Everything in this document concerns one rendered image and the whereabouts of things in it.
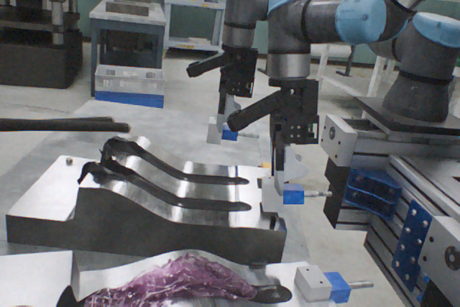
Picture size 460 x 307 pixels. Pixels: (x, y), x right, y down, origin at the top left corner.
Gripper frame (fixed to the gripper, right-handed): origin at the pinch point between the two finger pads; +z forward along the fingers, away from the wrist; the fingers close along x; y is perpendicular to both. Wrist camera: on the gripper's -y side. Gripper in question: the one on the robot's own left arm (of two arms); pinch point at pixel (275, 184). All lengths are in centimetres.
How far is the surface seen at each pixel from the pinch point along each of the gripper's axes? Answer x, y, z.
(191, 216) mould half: -4.3, -15.7, 4.6
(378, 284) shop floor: 109, 62, 90
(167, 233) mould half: -6.2, -19.9, 6.9
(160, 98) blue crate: 303, -71, 25
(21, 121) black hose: 24, -59, -8
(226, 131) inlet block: 26.3, -9.3, -4.8
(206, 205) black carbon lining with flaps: 0.8, -13.2, 4.6
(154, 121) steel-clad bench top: 67, -35, 0
